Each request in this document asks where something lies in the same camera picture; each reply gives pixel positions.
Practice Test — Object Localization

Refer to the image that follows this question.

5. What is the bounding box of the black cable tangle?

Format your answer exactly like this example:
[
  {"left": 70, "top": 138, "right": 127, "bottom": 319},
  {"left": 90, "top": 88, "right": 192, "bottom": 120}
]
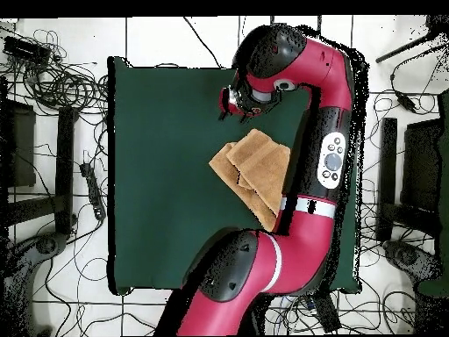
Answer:
[
  {"left": 360, "top": 90, "right": 440, "bottom": 255},
  {"left": 4, "top": 28, "right": 109, "bottom": 114}
]

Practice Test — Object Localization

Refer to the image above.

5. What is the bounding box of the black square panel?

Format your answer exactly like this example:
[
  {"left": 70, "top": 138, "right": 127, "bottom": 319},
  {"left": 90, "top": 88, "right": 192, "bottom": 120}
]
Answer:
[
  {"left": 0, "top": 99, "right": 37, "bottom": 188},
  {"left": 401, "top": 118, "right": 444, "bottom": 212}
]

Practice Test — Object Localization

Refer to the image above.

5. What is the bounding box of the black tripod leg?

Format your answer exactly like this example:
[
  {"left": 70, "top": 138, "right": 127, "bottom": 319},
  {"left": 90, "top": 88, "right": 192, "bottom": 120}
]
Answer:
[{"left": 374, "top": 15, "right": 449, "bottom": 65}]

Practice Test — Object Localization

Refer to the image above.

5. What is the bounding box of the black power adapter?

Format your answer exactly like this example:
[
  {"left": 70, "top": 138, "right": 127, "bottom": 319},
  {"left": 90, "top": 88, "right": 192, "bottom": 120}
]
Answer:
[{"left": 396, "top": 92, "right": 418, "bottom": 113}]

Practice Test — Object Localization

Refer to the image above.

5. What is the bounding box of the black power strip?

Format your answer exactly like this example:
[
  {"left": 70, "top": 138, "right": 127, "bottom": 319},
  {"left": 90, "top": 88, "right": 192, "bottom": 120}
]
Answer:
[{"left": 79, "top": 161, "right": 107, "bottom": 221}]

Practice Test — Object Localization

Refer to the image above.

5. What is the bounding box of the green cloth strip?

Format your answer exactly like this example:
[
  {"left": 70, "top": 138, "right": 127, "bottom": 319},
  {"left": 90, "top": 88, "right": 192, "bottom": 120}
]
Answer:
[{"left": 417, "top": 90, "right": 449, "bottom": 299}]

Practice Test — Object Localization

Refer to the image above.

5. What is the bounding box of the black flat box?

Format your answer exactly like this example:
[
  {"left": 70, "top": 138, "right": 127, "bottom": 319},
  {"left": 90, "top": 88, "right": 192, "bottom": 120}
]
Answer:
[{"left": 3, "top": 35, "right": 53, "bottom": 61}]

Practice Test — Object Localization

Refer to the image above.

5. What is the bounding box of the black diagonal cable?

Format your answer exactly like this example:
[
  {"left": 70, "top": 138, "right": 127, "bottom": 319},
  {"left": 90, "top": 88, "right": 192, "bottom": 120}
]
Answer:
[{"left": 182, "top": 16, "right": 223, "bottom": 68}]

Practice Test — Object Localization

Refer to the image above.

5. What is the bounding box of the black stand base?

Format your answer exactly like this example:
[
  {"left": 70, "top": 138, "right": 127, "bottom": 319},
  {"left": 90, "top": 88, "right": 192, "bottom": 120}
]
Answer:
[
  {"left": 0, "top": 231, "right": 68, "bottom": 337},
  {"left": 381, "top": 240, "right": 444, "bottom": 283}
]

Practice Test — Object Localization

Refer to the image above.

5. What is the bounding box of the orange terry towel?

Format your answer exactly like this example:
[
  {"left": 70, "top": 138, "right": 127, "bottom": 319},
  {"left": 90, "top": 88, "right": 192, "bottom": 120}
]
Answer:
[{"left": 209, "top": 128, "right": 291, "bottom": 233}]

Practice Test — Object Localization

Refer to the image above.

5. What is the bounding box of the grey square frame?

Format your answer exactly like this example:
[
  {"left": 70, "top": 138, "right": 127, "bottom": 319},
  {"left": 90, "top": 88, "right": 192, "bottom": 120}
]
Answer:
[{"left": 268, "top": 15, "right": 323, "bottom": 33}]

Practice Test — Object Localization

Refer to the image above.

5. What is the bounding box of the dark green tablecloth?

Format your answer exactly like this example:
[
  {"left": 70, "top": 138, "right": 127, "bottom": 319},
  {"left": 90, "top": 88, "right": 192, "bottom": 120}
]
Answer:
[{"left": 107, "top": 55, "right": 369, "bottom": 296}]

